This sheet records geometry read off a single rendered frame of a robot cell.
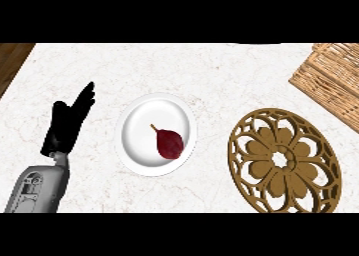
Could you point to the brown round openwork placemat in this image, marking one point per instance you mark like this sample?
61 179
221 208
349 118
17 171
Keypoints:
265 150

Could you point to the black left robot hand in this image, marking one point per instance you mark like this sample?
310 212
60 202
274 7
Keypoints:
64 128

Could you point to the dark red pear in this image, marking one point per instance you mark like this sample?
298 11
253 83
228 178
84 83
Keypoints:
171 144

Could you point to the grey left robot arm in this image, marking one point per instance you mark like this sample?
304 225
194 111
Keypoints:
39 188

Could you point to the white round plate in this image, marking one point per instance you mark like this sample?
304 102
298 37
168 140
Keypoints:
154 110

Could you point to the wicker basket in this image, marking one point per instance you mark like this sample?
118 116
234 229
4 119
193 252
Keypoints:
335 80

